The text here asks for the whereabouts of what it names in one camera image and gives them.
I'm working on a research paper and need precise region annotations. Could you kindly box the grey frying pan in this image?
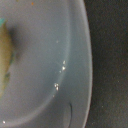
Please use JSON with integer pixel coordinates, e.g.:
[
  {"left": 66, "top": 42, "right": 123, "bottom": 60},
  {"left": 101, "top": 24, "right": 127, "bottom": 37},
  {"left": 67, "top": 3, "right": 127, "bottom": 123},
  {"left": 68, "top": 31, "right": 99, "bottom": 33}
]
[{"left": 0, "top": 0, "right": 92, "bottom": 128}]

